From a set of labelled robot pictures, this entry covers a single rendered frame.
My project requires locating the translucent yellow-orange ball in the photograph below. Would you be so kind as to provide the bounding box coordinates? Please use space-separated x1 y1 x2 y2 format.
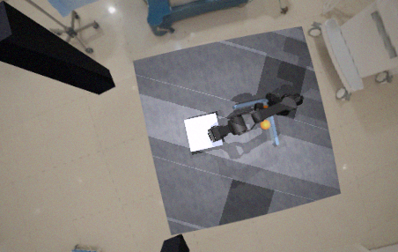
260 120 270 130

